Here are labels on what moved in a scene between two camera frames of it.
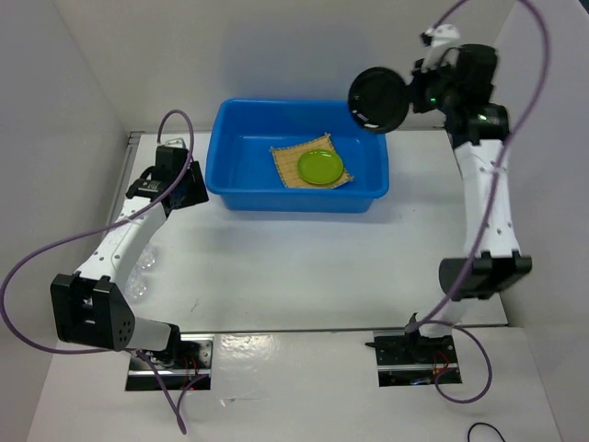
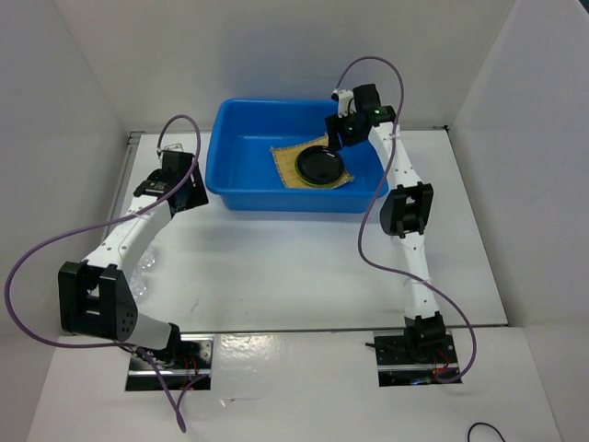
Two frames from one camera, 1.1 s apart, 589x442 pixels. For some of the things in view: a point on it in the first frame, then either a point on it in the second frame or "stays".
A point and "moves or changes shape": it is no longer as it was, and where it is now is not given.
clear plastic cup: (147, 258) stays
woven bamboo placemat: (288, 155) stays
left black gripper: (198, 191) stays
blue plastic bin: (240, 167) stays
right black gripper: (418, 79) → (332, 125)
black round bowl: (378, 98) moves or changes shape
